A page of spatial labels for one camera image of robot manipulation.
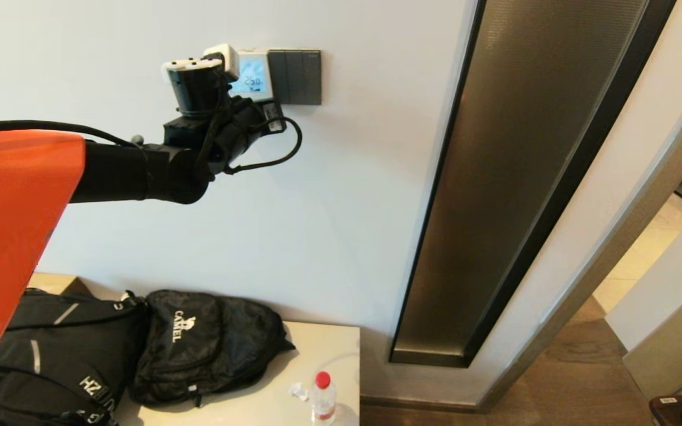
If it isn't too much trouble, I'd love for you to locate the light wooden desk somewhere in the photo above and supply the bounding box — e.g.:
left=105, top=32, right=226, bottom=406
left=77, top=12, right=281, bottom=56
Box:
left=27, top=272, right=91, bottom=298

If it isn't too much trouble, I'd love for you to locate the water bottle red cap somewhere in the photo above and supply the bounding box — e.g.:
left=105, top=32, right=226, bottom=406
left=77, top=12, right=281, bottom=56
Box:
left=311, top=372, right=338, bottom=426

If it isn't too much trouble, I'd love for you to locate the light wooden cabinet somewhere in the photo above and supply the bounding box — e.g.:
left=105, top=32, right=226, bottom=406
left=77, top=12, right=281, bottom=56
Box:
left=622, top=284, right=682, bottom=401

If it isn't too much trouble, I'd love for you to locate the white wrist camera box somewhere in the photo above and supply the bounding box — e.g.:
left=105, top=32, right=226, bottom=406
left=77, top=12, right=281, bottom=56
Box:
left=204, top=44, right=240, bottom=80

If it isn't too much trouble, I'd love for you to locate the white wall thermostat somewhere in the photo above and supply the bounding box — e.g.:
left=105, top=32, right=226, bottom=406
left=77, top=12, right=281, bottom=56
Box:
left=231, top=49, right=275, bottom=102

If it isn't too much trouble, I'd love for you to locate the large black HZ backpack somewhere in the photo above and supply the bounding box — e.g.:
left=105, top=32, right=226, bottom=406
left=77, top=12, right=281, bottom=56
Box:
left=0, top=289, right=152, bottom=426

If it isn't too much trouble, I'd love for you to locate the black Camel backpack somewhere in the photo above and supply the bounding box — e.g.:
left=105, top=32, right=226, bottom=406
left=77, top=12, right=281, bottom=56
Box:
left=130, top=289, right=296, bottom=409

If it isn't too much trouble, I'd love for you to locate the frosted glass panel dark frame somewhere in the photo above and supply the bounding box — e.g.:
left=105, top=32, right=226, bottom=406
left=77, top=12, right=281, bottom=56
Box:
left=389, top=0, right=677, bottom=369

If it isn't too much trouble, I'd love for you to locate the grey metal door frame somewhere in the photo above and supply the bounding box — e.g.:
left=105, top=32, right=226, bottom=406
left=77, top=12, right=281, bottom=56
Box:
left=476, top=56, right=682, bottom=414

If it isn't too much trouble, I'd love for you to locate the beige low cabinet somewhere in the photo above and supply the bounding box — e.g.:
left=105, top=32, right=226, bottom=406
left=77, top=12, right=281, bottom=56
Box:
left=113, top=321, right=361, bottom=426

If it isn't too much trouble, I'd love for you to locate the dark grey wall switch panel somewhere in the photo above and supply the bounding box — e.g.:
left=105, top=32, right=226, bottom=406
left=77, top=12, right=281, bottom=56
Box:
left=268, top=50, right=323, bottom=106

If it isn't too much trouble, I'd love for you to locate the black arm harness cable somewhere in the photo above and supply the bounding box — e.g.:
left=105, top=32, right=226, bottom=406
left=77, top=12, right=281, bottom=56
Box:
left=0, top=120, right=137, bottom=147

